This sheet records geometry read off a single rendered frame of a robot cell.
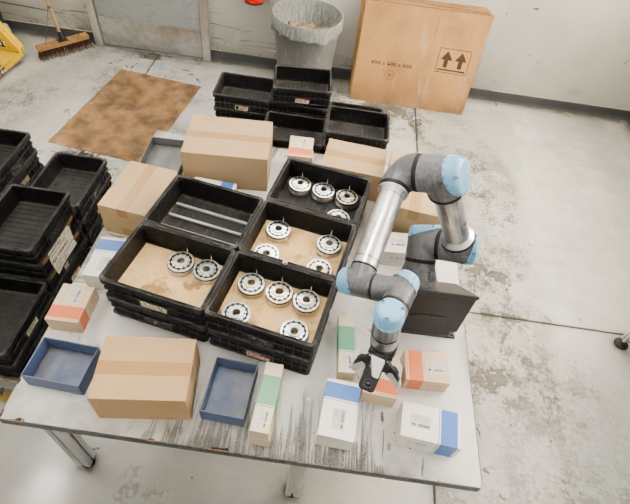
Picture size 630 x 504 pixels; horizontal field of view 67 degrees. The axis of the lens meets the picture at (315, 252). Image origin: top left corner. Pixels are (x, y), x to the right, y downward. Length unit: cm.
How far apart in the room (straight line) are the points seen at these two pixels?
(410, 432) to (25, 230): 201
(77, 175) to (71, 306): 128
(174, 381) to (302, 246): 74
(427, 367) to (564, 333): 154
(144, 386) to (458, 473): 106
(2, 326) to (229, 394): 130
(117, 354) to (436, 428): 108
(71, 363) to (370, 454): 109
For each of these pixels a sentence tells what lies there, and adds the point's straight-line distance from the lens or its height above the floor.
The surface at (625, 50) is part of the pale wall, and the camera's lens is 504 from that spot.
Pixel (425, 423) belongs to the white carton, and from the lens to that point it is 172.
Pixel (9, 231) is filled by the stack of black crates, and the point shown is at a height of 49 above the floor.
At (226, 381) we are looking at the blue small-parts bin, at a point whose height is 70.
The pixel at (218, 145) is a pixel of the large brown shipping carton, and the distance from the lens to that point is 233.
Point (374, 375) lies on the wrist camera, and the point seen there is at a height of 116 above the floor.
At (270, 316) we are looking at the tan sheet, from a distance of 176.
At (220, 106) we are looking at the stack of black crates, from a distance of 352.
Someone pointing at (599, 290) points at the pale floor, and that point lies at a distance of 358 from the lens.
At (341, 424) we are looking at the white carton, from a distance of 165.
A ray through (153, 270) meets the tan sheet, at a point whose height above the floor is 83.
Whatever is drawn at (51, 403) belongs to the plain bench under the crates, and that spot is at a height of 70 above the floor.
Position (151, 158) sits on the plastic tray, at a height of 70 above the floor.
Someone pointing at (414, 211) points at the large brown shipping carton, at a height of 90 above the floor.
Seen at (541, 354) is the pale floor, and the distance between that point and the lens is 307.
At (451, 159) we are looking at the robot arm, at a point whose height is 150.
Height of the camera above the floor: 232
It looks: 50 degrees down
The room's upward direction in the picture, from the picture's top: 8 degrees clockwise
